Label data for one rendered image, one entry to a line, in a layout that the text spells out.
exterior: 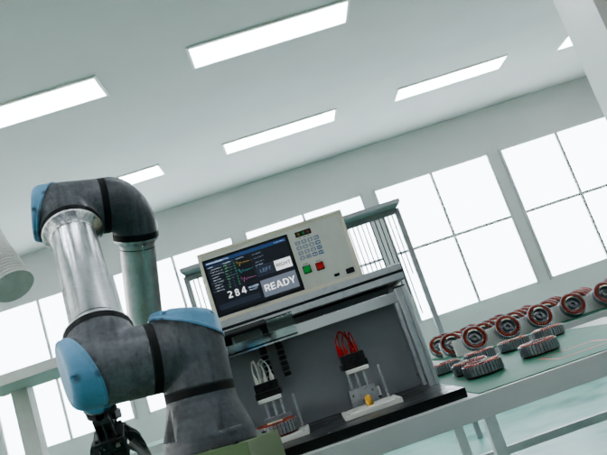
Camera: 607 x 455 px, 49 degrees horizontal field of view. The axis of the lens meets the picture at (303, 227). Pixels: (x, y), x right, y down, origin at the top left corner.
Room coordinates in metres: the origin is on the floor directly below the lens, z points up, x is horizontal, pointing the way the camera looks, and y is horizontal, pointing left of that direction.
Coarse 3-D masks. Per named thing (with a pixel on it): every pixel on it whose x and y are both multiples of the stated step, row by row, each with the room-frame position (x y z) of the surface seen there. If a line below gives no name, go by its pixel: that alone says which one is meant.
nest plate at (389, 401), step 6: (390, 396) 1.81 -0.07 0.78; (396, 396) 1.76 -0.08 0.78; (378, 402) 1.77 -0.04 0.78; (384, 402) 1.72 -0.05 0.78; (390, 402) 1.70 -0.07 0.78; (396, 402) 1.70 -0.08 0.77; (354, 408) 1.83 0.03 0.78; (360, 408) 1.77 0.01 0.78; (366, 408) 1.71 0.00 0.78; (372, 408) 1.70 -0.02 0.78; (378, 408) 1.70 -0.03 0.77; (342, 414) 1.77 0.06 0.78; (348, 414) 1.70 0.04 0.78; (354, 414) 1.69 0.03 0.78; (360, 414) 1.70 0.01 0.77; (348, 420) 1.69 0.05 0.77
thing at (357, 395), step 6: (372, 384) 1.89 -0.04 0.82; (354, 390) 1.89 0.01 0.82; (360, 390) 1.89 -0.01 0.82; (366, 390) 1.89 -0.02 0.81; (372, 390) 1.89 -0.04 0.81; (354, 396) 1.89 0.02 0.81; (360, 396) 1.89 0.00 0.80; (372, 396) 1.89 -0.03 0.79; (354, 402) 1.89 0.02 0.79; (360, 402) 1.89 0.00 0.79
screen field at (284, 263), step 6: (282, 258) 1.90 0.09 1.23; (288, 258) 1.90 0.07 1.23; (270, 264) 1.89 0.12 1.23; (276, 264) 1.89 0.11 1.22; (282, 264) 1.90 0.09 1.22; (288, 264) 1.90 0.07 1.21; (258, 270) 1.89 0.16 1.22; (264, 270) 1.89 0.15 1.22; (270, 270) 1.89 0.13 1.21; (276, 270) 1.89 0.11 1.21; (258, 276) 1.89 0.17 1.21
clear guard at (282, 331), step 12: (288, 312) 1.66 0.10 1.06; (276, 324) 1.64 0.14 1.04; (288, 324) 1.63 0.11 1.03; (240, 336) 1.64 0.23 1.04; (252, 336) 1.63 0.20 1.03; (264, 336) 1.62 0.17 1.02; (276, 336) 1.61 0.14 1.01; (288, 336) 1.61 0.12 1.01; (228, 348) 1.61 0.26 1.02; (240, 348) 1.61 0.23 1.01
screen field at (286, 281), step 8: (288, 272) 1.90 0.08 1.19; (264, 280) 1.89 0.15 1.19; (272, 280) 1.89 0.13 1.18; (280, 280) 1.89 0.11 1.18; (288, 280) 1.90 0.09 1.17; (296, 280) 1.90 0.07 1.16; (264, 288) 1.89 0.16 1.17; (272, 288) 1.89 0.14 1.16; (280, 288) 1.89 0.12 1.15; (288, 288) 1.89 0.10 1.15
